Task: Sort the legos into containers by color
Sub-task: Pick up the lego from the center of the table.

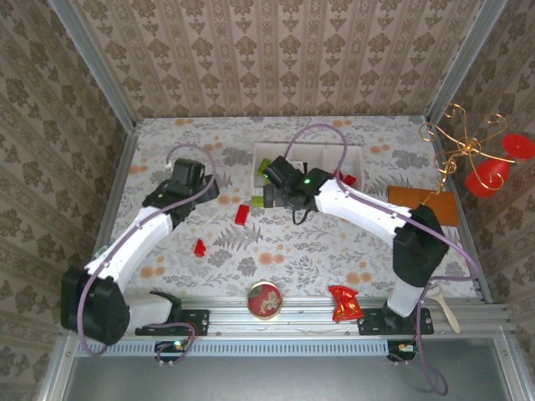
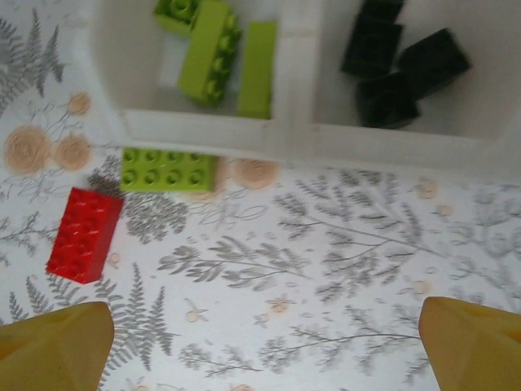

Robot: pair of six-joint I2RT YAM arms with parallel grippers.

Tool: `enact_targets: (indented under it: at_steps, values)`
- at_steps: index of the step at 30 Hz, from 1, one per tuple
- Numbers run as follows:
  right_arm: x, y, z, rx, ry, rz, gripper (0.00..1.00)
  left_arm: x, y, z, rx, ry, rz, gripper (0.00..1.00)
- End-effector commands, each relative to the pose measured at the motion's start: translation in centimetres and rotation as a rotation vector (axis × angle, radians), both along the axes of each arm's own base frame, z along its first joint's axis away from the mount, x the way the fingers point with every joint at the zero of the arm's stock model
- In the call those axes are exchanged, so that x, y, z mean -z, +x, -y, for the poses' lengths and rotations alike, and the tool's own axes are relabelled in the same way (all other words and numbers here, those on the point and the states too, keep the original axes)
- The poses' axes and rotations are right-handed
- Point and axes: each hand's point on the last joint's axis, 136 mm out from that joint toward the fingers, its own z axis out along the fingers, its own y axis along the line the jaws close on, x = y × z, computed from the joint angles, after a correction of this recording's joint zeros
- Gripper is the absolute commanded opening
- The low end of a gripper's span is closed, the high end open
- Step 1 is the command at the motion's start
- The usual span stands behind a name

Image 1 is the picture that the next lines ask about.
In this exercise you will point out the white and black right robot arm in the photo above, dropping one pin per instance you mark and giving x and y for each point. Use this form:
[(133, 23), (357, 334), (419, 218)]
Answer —
[(363, 204)]

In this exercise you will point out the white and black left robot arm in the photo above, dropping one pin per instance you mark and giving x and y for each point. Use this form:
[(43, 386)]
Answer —
[(134, 242)]

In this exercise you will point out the white three-compartment container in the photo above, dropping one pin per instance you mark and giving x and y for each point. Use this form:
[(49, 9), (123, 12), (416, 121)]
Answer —
[(326, 152)]

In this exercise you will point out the small red lego brick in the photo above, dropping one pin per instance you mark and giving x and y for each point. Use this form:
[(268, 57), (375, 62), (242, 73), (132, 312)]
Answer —
[(200, 247)]

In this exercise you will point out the floral patterned table cover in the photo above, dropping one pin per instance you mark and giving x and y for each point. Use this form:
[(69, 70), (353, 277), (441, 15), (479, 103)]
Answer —
[(292, 250)]

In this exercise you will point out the round tin with floral lid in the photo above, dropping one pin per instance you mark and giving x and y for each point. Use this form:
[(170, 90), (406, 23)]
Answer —
[(264, 301)]

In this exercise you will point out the red snack packet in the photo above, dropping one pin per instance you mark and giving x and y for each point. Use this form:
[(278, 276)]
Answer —
[(344, 305)]

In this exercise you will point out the orange-brown wooden block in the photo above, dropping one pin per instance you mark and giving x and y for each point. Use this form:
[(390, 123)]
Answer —
[(443, 200)]

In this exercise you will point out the wooden spoon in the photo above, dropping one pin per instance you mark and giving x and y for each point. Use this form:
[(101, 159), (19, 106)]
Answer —
[(449, 313)]

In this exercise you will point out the red plastic goblet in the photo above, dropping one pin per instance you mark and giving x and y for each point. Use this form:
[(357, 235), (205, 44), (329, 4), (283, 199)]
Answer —
[(520, 146)]

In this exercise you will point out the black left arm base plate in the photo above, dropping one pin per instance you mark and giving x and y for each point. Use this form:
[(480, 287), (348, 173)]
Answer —
[(200, 321)]

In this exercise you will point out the aluminium front frame beam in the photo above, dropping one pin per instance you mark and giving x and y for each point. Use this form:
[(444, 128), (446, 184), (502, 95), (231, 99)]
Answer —
[(301, 326)]

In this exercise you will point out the aluminium frame post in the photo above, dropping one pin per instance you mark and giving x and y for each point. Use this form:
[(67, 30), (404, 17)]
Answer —
[(464, 62), (96, 71)]

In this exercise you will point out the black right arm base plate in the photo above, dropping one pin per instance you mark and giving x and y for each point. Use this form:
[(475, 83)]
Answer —
[(426, 318)]

